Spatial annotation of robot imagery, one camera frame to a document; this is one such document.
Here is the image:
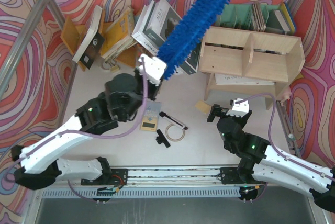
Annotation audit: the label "yellow wooden book rack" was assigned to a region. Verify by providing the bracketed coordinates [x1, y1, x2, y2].
[61, 10, 136, 61]

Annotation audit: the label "pencils bundle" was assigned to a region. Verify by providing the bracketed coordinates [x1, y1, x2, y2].
[135, 44, 147, 65]

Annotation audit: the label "white papers on shelf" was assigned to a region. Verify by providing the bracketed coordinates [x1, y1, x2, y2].
[214, 74, 275, 85]

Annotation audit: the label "blue yellow calculator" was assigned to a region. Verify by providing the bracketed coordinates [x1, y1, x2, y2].
[140, 100, 161, 132]

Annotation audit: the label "black plastic clip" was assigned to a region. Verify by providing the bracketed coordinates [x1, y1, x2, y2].
[155, 129, 171, 148]

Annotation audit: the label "teal desk organiser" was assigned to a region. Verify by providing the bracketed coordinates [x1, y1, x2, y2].
[214, 4, 287, 35]

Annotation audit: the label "roll of beige tape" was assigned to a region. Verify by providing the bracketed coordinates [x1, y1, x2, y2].
[165, 124, 185, 142]

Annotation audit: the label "light wooden bookshelf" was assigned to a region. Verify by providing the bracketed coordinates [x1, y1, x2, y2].
[198, 27, 305, 109]

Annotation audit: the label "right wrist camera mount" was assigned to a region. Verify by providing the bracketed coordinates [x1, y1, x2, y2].
[227, 98, 250, 117]

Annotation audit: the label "blue microfibre duster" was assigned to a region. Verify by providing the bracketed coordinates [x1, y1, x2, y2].
[158, 0, 230, 80]

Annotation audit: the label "blue grey book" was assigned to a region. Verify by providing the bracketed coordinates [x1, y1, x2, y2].
[273, 3, 297, 35]

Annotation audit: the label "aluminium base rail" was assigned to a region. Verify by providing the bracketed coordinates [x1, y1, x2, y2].
[33, 166, 315, 187]

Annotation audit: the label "white book black cover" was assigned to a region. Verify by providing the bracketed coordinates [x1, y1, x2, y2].
[72, 5, 105, 71]

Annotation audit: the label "brass padlock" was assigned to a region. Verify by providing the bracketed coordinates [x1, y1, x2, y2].
[100, 61, 120, 73]

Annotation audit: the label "white Chokladfabriken book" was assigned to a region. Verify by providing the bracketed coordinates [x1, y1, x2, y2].
[131, 1, 184, 76]

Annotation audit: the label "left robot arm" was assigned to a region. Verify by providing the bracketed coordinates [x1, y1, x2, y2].
[11, 66, 163, 190]

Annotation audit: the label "yellow worn books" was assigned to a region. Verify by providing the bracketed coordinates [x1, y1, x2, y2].
[101, 6, 135, 62]

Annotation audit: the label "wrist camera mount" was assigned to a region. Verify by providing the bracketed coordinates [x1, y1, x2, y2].
[227, 98, 250, 117]
[137, 53, 167, 86]

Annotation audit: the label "brown notebooks in organiser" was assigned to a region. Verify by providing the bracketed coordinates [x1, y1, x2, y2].
[251, 2, 266, 32]

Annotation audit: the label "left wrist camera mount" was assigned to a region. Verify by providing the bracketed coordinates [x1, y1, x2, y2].
[137, 53, 167, 86]

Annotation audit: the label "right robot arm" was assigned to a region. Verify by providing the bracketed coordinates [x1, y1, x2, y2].
[207, 104, 334, 212]

